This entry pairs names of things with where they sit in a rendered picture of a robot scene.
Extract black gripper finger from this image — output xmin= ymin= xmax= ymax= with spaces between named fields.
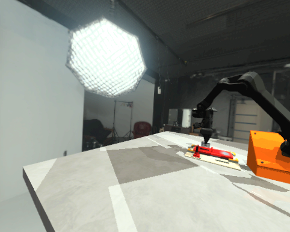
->
xmin=202 ymin=133 xmax=212 ymax=144

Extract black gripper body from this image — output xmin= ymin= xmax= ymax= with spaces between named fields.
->
xmin=200 ymin=118 xmax=213 ymax=135

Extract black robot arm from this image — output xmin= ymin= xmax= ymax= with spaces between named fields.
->
xmin=192 ymin=72 xmax=290 ymax=158

